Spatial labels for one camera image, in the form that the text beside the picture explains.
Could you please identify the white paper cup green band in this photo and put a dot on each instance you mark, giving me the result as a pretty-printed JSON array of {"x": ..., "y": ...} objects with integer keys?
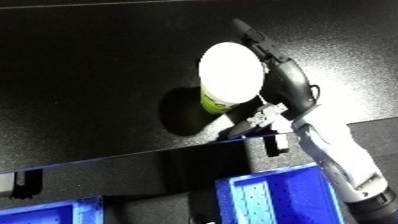
[{"x": 231, "y": 70}]

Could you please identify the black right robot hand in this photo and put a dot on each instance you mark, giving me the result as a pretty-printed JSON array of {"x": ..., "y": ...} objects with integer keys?
[{"x": 290, "y": 86}]

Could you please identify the pale right robot arm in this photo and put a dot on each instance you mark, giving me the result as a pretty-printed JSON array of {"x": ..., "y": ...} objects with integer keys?
[{"x": 337, "y": 156}]

